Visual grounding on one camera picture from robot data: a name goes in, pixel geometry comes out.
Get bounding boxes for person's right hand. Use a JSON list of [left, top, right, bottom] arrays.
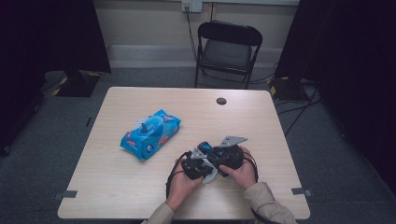
[[219, 146, 258, 190]]

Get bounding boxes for black curtain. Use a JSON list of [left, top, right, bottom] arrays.
[[274, 0, 396, 197], [0, 0, 112, 157]]

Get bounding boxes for blue wet wipes pack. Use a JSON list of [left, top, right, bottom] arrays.
[[120, 108, 182, 161]]

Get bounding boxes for grey tape strip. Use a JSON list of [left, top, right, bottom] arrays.
[[53, 189, 78, 201], [291, 187, 312, 198]]

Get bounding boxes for white wall socket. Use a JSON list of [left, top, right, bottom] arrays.
[[181, 0, 204, 13]]

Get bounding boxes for black socket cable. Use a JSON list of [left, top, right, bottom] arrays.
[[185, 7, 200, 63]]

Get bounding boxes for black folding chair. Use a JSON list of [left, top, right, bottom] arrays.
[[194, 20, 263, 91]]

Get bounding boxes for right hand-held gripper black cable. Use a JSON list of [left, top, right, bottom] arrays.
[[244, 152, 281, 224]]

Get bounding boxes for black stand base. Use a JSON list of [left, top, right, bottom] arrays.
[[55, 69, 101, 98], [268, 76, 310, 102]]

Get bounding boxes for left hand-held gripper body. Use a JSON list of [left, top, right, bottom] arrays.
[[181, 147, 216, 181]]

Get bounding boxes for blue toy car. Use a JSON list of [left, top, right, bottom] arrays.
[[196, 141, 225, 161]]

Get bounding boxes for black floor cable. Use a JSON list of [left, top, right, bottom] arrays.
[[276, 97, 322, 116], [284, 88, 319, 137]]

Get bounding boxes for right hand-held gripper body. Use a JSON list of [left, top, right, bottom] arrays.
[[214, 135, 248, 171]]

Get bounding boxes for person's left hand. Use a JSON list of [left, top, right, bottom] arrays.
[[164, 158, 205, 213]]

